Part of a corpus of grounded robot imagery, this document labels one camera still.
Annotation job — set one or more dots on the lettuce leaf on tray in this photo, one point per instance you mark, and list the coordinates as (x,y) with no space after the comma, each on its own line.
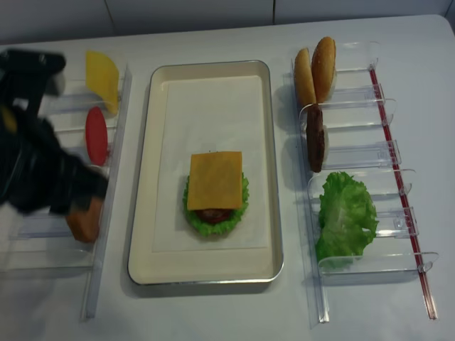
(213,227)

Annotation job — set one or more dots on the white paper tray liner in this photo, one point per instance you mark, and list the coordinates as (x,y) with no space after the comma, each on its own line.
(219,114)

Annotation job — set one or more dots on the clear acrylic right rack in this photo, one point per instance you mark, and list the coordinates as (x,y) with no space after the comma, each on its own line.
(360,145)

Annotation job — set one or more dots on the left light bun half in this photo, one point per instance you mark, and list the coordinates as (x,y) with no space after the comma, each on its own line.
(303,79)

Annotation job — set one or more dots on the brown meat patty on tray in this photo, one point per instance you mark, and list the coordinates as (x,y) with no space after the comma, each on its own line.
(213,214)

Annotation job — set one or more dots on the green lettuce leaf in rack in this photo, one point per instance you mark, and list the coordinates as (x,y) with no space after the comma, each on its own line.
(347,217)

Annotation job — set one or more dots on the brown meat patty in rack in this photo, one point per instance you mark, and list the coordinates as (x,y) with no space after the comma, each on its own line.
(315,137)

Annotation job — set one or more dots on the right golden bun half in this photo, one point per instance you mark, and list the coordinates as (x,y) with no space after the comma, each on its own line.
(323,68)

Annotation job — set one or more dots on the clear acrylic rack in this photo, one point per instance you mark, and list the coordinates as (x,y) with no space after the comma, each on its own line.
(360,145)
(41,244)

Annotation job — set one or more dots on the cream metal serving tray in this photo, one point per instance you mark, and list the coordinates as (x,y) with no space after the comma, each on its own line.
(242,265)

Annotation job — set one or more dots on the orange cheese slice front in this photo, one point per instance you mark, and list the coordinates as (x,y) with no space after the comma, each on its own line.
(215,181)

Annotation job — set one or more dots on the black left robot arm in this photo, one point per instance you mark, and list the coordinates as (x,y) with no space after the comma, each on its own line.
(26,76)

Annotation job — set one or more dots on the orange-brown bun top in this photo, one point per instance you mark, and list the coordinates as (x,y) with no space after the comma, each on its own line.
(85,225)

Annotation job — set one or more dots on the red tomato slice in rack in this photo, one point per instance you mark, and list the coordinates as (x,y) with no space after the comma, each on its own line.
(96,136)

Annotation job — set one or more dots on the clear acrylic left rack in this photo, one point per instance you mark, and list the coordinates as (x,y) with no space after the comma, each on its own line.
(41,244)

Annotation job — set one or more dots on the red tomato slice on tray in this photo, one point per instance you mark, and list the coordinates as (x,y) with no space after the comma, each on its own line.
(214,221)

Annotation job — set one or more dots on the yellow cheese slice back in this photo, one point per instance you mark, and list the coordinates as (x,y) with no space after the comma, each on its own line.
(102,78)

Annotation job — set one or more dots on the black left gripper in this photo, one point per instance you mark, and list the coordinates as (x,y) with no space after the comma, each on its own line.
(37,173)

